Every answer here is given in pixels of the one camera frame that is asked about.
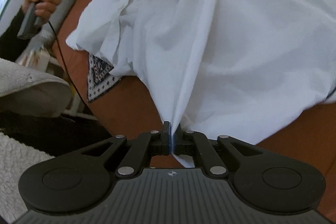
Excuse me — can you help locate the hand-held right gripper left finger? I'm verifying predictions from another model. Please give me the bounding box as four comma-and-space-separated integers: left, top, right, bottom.
79, 121, 172, 178

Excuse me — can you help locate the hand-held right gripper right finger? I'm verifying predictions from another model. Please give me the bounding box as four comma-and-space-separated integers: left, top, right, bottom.
172, 126, 264, 178

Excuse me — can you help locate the white garment with dark piping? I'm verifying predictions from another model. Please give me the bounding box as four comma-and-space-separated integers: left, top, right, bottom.
66, 0, 336, 168

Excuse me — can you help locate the person's left forearm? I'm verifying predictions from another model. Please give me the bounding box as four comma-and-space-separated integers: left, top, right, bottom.
0, 7, 36, 62

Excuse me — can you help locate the person's left hand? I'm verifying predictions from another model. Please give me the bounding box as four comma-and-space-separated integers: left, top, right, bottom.
22, 0, 66, 24

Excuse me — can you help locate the brown bed sheet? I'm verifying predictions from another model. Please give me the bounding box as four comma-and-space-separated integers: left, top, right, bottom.
51, 0, 336, 222

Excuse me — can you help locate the dark patterned blanket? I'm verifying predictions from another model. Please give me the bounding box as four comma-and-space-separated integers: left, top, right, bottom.
87, 53, 124, 103

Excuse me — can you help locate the black clothing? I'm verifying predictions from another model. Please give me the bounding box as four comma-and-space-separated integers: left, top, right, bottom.
0, 111, 113, 159

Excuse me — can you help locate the white fleece jacket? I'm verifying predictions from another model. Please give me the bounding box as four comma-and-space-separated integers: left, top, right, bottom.
0, 57, 72, 224

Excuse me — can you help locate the black cable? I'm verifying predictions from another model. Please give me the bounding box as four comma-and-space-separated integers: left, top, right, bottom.
48, 20, 91, 113

